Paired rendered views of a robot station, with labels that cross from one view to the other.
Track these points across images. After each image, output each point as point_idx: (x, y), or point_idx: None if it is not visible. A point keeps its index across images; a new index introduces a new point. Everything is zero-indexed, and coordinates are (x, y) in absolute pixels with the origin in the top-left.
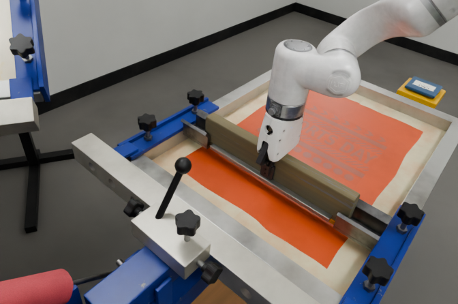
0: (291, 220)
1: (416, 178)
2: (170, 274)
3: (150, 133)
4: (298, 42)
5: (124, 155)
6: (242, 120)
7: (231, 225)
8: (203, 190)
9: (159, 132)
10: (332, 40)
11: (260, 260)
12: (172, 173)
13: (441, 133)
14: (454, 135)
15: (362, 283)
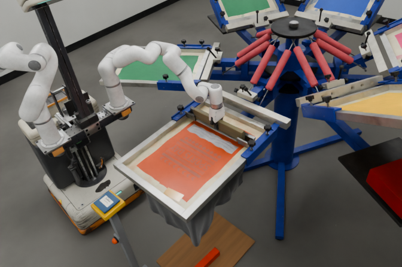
0: None
1: (158, 140)
2: None
3: (267, 136)
4: (214, 87)
5: (272, 124)
6: (228, 161)
7: (231, 112)
8: (242, 128)
9: (264, 137)
10: (202, 90)
11: (224, 96)
12: (255, 132)
13: (127, 165)
14: (128, 154)
15: None
